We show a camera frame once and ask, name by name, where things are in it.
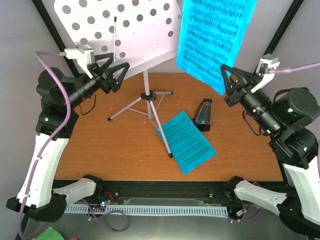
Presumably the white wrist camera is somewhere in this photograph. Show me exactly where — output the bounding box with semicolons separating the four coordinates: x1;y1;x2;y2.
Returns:
64;44;96;79
250;53;280;93

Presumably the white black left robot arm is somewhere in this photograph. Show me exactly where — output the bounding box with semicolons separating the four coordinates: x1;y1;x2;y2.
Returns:
6;61;130;223

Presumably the green paper sheet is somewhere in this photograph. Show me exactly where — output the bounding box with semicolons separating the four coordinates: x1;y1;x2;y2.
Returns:
33;227;64;240

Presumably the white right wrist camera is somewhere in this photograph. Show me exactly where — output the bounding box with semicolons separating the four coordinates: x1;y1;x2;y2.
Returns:
250;53;280;93

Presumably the white tripod music stand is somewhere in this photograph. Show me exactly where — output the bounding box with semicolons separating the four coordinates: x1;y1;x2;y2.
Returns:
53;0;186;159

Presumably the black right frame post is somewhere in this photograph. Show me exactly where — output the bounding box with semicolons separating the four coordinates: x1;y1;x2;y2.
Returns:
262;0;305;60

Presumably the blue sheet music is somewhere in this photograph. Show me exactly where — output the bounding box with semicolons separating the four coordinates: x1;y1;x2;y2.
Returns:
176;0;257;95
161;110;217;175

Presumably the light blue cable duct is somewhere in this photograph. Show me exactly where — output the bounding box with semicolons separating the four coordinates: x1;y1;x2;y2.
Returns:
63;202;230;218

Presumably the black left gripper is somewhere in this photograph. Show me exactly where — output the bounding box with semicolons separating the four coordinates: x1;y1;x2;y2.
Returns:
64;52;130;109

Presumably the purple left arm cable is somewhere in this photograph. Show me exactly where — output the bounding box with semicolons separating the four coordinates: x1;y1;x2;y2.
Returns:
17;51;72;240

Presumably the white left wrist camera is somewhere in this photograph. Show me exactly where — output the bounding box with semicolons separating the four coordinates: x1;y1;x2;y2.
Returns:
64;44;96;79

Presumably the black aluminium frame post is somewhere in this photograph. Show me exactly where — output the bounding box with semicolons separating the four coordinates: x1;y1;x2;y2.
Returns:
31;0;80;77

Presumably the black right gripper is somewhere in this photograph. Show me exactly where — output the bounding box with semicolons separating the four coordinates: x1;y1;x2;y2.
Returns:
218;64;279;135

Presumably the black metronome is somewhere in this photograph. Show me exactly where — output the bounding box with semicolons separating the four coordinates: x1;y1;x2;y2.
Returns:
192;98;212;132

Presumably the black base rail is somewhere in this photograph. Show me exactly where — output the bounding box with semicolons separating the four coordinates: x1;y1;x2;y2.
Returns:
52;180;241;207

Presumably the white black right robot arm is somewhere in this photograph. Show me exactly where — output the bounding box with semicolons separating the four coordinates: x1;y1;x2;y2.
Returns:
220;54;320;238

